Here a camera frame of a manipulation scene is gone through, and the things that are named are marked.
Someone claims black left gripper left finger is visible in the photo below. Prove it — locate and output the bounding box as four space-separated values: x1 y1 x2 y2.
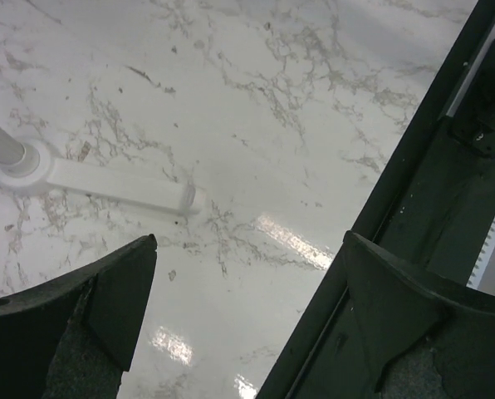
0 234 157 398

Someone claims white slotted cable duct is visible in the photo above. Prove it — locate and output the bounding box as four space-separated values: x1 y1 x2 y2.
467 215 495 289

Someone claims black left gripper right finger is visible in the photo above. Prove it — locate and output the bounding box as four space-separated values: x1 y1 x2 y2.
342 232 495 398

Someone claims metal clothes rack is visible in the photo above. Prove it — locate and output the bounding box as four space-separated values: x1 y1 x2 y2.
0 127 206 215

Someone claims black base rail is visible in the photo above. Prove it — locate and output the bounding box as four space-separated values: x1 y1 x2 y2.
258 1 495 398

